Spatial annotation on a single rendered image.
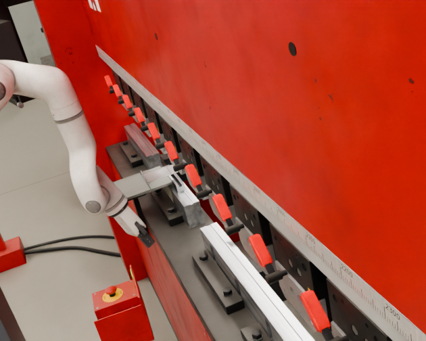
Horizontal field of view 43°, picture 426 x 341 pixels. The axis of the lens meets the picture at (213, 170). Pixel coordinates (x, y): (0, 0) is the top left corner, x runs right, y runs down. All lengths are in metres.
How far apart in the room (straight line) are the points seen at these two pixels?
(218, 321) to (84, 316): 1.78
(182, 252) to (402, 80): 1.41
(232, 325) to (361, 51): 1.07
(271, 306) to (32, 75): 0.91
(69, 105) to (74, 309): 1.88
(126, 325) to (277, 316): 0.62
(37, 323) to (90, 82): 1.41
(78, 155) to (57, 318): 1.77
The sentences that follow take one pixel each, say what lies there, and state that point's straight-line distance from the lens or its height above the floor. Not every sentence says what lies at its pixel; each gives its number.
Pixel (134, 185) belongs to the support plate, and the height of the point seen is 1.00.
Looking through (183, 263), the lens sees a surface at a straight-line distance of 1.79.
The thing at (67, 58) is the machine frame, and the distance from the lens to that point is 2.81.
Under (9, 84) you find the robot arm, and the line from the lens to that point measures 1.58.
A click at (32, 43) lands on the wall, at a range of 8.87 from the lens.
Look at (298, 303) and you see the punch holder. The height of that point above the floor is 1.21.
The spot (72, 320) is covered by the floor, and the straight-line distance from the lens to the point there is 3.25.
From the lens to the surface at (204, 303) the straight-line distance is 1.61.
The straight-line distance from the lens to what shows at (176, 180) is 2.06.
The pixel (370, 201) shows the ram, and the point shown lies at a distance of 0.65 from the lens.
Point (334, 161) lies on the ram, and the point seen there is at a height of 1.57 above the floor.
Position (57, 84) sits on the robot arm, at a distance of 1.63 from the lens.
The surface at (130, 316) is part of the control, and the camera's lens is 1.81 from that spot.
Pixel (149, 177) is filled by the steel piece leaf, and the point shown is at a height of 1.00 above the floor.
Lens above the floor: 1.88
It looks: 25 degrees down
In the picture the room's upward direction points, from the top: 13 degrees counter-clockwise
